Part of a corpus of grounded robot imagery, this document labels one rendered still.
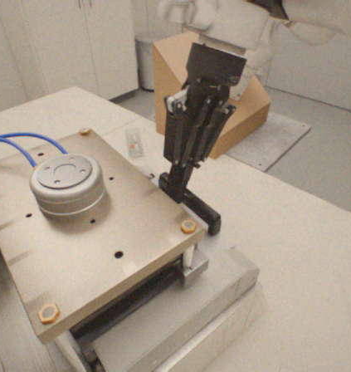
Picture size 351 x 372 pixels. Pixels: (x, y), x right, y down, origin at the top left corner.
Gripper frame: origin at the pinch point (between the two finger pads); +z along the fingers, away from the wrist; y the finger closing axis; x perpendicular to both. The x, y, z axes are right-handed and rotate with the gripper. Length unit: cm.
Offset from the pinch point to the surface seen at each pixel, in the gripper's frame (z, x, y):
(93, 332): 12.5, -10.4, -18.0
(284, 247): 18.4, -9.5, 35.2
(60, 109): 24, 99, 21
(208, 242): 6.9, -8.1, 2.5
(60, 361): 15.6, -10.3, -21.5
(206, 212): 2.7, -5.5, 2.5
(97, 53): 16, 226, 101
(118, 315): 11.6, -10.4, -14.7
